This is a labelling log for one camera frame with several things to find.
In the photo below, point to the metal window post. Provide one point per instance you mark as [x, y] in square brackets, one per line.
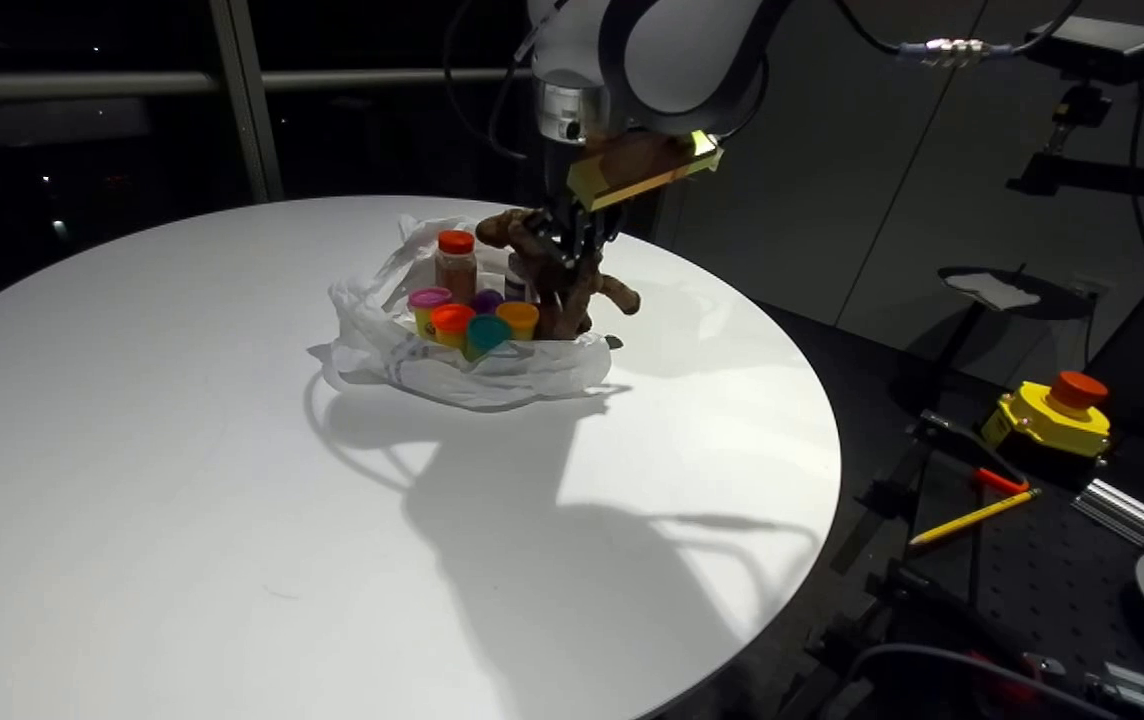
[245, 100]

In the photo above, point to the horizontal window rail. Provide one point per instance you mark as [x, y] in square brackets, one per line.
[94, 84]

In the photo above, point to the aluminium rail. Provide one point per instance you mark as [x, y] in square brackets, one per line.
[1132, 510]

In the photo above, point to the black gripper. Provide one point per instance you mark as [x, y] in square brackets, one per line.
[575, 181]

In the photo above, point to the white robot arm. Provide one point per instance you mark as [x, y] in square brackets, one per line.
[655, 54]

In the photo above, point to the white plastic bag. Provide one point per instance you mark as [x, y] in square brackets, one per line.
[518, 372]

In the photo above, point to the brown toy deer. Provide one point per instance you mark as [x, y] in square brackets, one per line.
[575, 286]

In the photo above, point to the brown spice jar red lid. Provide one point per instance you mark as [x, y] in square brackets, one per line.
[459, 267]

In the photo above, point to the white plate on stand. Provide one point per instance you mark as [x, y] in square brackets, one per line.
[998, 288]

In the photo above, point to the yellowish wrist camera box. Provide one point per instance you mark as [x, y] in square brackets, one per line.
[644, 164]

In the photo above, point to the grey camera on mount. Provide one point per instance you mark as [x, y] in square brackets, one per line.
[1115, 46]

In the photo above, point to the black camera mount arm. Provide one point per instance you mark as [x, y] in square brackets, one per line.
[1105, 173]

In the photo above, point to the yellow emergency stop button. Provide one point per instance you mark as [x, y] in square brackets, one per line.
[1054, 417]

